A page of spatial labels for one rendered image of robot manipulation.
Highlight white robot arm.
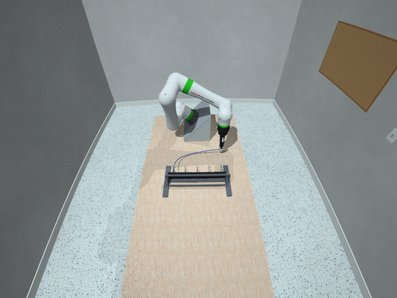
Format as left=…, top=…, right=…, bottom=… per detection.
left=159, top=72, right=232, bottom=133

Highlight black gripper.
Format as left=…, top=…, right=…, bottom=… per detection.
left=218, top=131, right=227, bottom=151

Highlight black patch panel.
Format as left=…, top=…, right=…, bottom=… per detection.
left=163, top=165, right=232, bottom=197

